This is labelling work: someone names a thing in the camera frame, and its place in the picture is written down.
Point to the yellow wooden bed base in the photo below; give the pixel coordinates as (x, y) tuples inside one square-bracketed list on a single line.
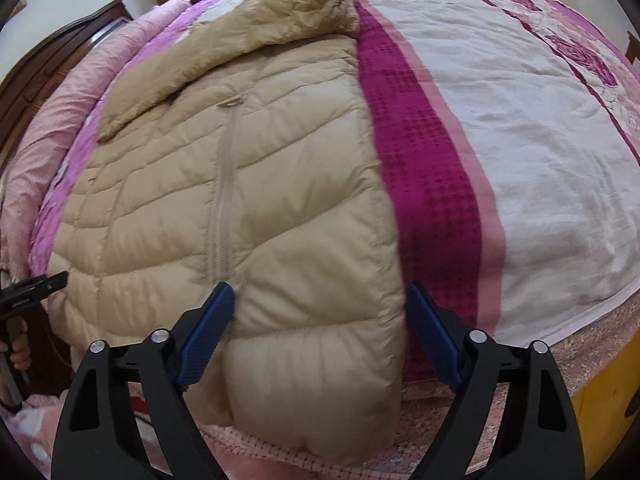
[(605, 410)]

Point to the beige puffer jacket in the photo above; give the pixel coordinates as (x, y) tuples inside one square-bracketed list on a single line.
[(175, 210)]

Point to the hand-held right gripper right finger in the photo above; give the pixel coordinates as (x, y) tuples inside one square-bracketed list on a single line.
[(435, 335)]

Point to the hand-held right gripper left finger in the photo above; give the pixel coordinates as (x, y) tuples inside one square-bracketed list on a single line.
[(210, 330)]

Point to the pink fleece clothing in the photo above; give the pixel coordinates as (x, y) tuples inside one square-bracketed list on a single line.
[(30, 435)]

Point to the person's left hand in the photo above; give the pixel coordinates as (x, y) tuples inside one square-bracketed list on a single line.
[(19, 357)]

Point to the purple floral striped bedspread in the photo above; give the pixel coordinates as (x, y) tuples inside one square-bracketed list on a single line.
[(500, 135)]

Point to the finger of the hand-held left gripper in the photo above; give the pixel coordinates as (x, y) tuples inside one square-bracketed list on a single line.
[(40, 285)]

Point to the pink checked rolled quilt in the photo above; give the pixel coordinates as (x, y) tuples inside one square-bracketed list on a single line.
[(50, 110)]

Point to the wooden chair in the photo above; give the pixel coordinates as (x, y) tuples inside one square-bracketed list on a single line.
[(634, 47)]

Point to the dark wooden headboard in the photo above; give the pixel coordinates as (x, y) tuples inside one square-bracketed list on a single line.
[(45, 65)]

